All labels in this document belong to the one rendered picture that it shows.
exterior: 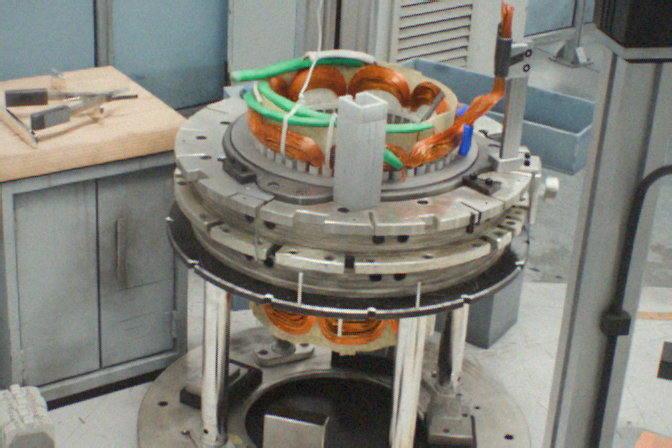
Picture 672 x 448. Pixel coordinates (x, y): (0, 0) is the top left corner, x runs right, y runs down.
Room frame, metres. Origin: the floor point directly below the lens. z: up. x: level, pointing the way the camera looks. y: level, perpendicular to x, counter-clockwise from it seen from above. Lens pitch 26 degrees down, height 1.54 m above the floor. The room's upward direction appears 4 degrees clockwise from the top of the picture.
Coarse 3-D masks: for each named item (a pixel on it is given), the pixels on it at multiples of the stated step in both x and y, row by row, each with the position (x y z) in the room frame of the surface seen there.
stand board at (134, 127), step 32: (0, 96) 1.22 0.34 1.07; (0, 128) 1.14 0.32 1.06; (64, 128) 1.15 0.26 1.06; (96, 128) 1.15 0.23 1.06; (128, 128) 1.16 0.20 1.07; (160, 128) 1.16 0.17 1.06; (0, 160) 1.07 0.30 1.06; (32, 160) 1.09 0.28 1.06; (64, 160) 1.10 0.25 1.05; (96, 160) 1.12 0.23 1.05
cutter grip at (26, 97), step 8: (8, 96) 1.16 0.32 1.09; (16, 96) 1.16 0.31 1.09; (24, 96) 1.16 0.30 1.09; (32, 96) 1.16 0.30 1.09; (40, 96) 1.17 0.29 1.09; (8, 104) 1.16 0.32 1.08; (16, 104) 1.16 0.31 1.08; (24, 104) 1.16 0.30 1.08; (32, 104) 1.16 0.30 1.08; (40, 104) 1.17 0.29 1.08
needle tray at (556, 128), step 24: (432, 72) 1.42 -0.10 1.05; (456, 72) 1.40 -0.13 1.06; (456, 96) 1.40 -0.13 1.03; (504, 96) 1.37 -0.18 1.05; (528, 96) 1.36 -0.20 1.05; (552, 96) 1.34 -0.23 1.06; (528, 120) 1.35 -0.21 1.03; (552, 120) 1.34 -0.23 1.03; (576, 120) 1.33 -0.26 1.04; (528, 144) 1.24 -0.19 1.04; (552, 144) 1.23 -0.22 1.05; (576, 144) 1.22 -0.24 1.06; (552, 168) 1.23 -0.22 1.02; (576, 168) 1.22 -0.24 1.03; (528, 192) 1.32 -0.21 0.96; (480, 312) 1.27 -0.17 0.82; (504, 312) 1.30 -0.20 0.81; (480, 336) 1.27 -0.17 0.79
